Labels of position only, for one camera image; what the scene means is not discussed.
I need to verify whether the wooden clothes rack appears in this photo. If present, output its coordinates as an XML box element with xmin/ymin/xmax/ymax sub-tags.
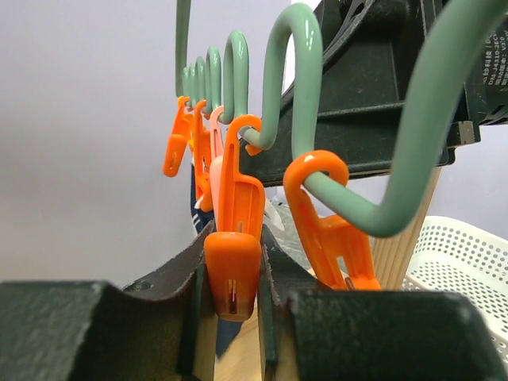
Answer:
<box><xmin>214</xmin><ymin>168</ymin><xmax>441</xmax><ymax>380</ymax></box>

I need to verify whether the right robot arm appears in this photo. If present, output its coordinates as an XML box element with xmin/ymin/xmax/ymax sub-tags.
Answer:
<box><xmin>314</xmin><ymin>1</ymin><xmax>507</xmax><ymax>179</ymax></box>

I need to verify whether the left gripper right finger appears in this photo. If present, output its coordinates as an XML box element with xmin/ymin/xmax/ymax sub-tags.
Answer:
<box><xmin>257</xmin><ymin>229</ymin><xmax>500</xmax><ymax>380</ymax></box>

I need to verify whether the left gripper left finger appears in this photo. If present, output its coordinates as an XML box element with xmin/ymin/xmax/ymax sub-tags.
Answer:
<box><xmin>1</xmin><ymin>224</ymin><xmax>217</xmax><ymax>380</ymax></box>

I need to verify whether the navy blue underwear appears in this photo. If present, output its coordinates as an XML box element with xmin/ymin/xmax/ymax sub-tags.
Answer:
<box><xmin>190</xmin><ymin>164</ymin><xmax>243</xmax><ymax>360</ymax></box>

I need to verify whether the end orange clip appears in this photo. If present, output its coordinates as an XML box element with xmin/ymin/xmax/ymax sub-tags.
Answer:
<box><xmin>283</xmin><ymin>150</ymin><xmax>381</xmax><ymax>291</ymax></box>

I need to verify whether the white perforated plastic basket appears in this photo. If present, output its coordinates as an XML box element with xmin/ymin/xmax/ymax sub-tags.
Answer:
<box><xmin>402</xmin><ymin>216</ymin><xmax>507</xmax><ymax>364</ymax></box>

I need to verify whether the pink clip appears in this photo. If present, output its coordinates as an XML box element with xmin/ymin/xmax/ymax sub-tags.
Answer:
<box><xmin>209</xmin><ymin>106</ymin><xmax>224</xmax><ymax>214</ymax></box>

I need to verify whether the green wire hanger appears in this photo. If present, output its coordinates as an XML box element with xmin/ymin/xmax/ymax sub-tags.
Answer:
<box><xmin>174</xmin><ymin>0</ymin><xmax>508</xmax><ymax>238</ymax></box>

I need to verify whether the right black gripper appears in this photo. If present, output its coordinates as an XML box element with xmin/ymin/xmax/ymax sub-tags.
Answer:
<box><xmin>237</xmin><ymin>0</ymin><xmax>483</xmax><ymax>187</ymax></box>

